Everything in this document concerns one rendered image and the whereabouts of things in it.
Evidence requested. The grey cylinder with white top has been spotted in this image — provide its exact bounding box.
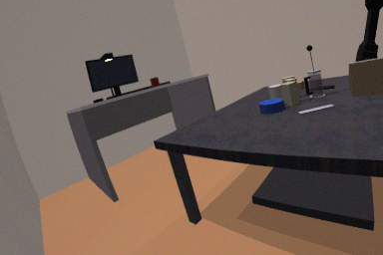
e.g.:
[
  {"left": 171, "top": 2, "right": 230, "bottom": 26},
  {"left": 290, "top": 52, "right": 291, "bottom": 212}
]
[{"left": 268, "top": 84, "right": 283, "bottom": 99}]

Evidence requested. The dark grey flat shelf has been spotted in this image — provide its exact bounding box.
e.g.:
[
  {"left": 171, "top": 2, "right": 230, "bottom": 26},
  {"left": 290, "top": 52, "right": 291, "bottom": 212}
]
[{"left": 252, "top": 167, "right": 375, "bottom": 231}]

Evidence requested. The white flat bar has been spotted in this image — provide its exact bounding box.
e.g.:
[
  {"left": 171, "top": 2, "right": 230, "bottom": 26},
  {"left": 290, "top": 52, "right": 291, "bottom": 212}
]
[{"left": 298, "top": 105, "right": 335, "bottom": 116}]

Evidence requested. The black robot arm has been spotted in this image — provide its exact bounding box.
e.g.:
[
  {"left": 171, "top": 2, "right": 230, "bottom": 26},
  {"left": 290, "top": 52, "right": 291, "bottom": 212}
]
[{"left": 355, "top": 0, "right": 383, "bottom": 62}]

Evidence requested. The blue cylinder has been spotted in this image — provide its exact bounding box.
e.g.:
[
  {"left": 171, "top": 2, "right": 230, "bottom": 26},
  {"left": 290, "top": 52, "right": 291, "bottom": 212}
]
[{"left": 259, "top": 98, "right": 284, "bottom": 114}]

